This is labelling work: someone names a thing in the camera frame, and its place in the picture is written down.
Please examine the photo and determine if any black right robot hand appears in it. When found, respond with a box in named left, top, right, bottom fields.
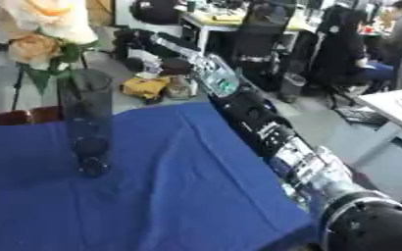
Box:
left=113, top=28, right=205, bottom=65

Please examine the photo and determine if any dark transparent tall vase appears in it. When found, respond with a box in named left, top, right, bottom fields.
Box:
left=57, top=68, right=118, bottom=179

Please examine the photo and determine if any black backpack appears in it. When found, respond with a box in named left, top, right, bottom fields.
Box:
left=128, top=0, right=182, bottom=25

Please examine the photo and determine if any bottle with dark cap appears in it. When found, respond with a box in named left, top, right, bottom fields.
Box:
left=160, top=58, right=196, bottom=100

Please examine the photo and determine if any white desk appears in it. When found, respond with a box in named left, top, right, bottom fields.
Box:
left=176, top=9, right=322, bottom=57

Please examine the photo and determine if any yellow bag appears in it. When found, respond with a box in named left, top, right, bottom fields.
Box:
left=120, top=75, right=173, bottom=101

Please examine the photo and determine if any white artificial flower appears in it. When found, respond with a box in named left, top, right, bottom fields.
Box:
left=0, top=0, right=102, bottom=46

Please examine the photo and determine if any grey trash bin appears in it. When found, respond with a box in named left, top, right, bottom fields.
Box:
left=276, top=72, right=310, bottom=104

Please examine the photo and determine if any peach artificial flower with leaves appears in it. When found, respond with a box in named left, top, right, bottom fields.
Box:
left=5, top=32, right=98, bottom=96

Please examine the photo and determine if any black tripod leg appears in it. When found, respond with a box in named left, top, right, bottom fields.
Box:
left=10, top=64, right=28, bottom=113

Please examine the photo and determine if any black office chair with jacket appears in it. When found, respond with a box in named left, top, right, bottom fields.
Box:
left=309, top=4, right=397, bottom=110

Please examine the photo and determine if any black keyboard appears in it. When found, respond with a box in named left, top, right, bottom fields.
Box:
left=332, top=107, right=390, bottom=126

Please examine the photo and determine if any white table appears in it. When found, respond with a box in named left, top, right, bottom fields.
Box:
left=352, top=86, right=402, bottom=169

